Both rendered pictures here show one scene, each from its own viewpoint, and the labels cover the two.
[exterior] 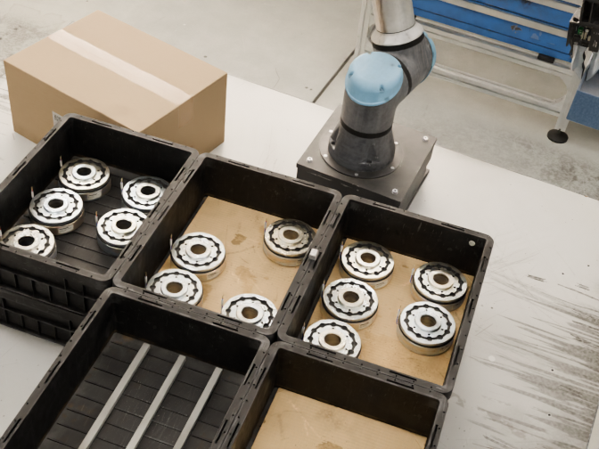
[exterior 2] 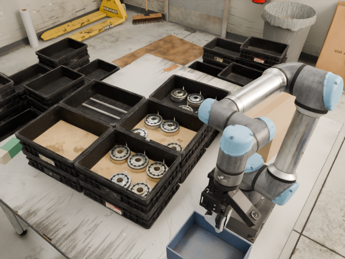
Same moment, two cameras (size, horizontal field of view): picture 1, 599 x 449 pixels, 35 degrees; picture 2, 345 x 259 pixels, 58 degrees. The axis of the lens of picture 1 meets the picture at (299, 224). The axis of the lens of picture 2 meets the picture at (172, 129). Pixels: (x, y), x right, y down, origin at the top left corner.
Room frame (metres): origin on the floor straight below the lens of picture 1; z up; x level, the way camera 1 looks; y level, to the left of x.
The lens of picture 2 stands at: (1.63, -1.07, 1.97)
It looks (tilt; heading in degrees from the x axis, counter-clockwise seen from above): 41 degrees down; 106
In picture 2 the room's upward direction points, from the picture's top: straight up
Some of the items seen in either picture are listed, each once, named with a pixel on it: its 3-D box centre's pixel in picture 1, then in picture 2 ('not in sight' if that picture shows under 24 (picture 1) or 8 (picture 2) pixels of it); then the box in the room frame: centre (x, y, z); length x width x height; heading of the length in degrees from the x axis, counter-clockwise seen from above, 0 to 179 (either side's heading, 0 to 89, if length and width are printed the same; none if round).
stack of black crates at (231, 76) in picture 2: not in sight; (241, 90); (1.56, 1.47, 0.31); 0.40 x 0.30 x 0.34; 160
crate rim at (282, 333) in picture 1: (391, 288); (128, 161); (1.16, -0.18, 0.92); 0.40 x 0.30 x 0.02; 166
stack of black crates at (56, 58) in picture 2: not in sight; (66, 69); (-0.15, 1.28, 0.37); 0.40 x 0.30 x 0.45; 71
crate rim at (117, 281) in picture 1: (233, 239); (163, 124); (1.23, 0.12, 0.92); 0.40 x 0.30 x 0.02; 166
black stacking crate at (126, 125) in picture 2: (233, 258); (163, 132); (1.23, 0.12, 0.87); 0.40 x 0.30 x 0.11; 166
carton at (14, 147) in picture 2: not in sight; (15, 145); (0.41, -0.08, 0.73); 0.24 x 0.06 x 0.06; 83
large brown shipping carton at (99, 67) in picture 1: (118, 102); (266, 121); (1.76, 0.45, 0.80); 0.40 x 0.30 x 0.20; 60
